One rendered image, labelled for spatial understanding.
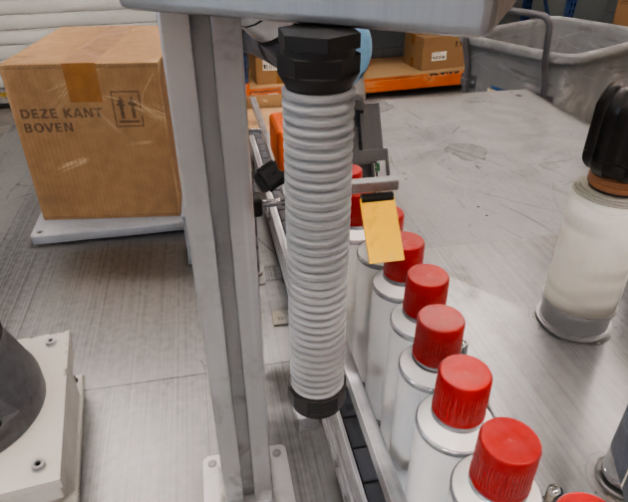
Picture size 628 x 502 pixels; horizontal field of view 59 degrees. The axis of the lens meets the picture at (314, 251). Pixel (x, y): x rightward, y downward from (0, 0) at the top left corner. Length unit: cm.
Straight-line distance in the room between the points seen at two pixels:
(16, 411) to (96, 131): 52
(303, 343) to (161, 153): 71
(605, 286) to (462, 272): 21
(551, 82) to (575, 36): 82
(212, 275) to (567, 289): 44
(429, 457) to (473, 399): 6
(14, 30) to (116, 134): 381
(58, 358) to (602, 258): 60
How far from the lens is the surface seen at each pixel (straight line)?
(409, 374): 41
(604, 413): 67
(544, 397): 66
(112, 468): 65
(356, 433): 58
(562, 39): 348
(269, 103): 162
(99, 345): 80
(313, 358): 30
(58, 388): 64
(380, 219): 46
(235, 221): 37
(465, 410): 36
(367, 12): 23
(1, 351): 58
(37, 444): 60
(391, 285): 48
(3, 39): 478
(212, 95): 35
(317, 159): 23
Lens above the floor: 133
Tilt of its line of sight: 32 degrees down
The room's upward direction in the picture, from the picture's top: straight up
